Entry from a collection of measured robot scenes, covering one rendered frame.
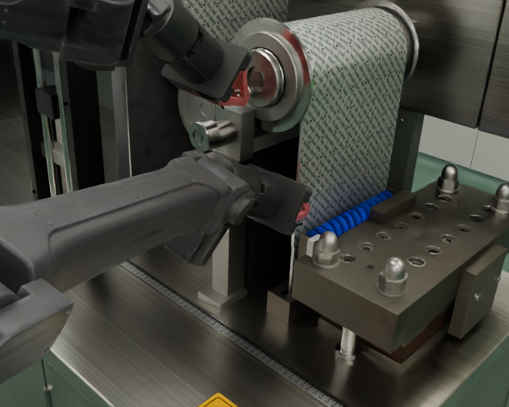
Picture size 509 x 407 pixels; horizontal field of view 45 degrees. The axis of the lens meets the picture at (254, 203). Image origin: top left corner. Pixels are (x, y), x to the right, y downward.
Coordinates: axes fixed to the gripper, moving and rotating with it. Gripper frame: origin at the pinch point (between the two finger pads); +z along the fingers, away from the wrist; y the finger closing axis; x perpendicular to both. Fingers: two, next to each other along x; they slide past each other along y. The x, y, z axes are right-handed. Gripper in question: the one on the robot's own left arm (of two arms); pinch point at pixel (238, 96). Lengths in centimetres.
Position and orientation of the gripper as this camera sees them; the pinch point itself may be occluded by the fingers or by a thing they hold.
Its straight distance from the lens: 80.8
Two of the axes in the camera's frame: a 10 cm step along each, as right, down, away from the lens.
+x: 4.8, -8.8, 0.5
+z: 4.5, 2.9, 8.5
